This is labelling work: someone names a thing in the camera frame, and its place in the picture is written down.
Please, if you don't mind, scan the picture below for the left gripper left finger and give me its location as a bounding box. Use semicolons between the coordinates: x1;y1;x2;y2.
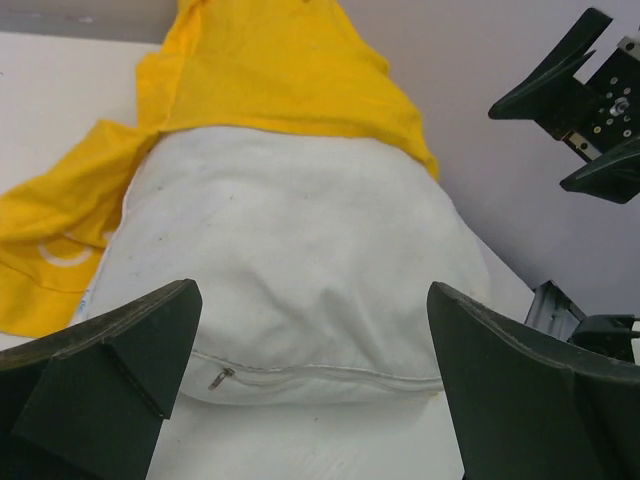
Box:
1;279;202;479

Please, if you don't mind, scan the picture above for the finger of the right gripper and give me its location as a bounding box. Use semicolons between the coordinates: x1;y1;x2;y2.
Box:
488;7;613;120
560;137;639;204

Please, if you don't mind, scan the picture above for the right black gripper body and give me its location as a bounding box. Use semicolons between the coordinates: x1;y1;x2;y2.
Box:
535;37;639;162

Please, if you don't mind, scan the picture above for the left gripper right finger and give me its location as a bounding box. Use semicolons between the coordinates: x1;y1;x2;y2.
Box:
426;282;639;479

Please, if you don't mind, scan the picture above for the yellow printed pillowcase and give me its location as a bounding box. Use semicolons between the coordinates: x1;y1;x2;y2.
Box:
1;1;439;337

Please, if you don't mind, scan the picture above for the white pillow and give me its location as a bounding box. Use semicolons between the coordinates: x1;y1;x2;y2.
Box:
76;127;491;405

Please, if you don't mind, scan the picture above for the aluminium frame rail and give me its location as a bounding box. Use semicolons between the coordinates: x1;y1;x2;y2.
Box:
524;280;587;341

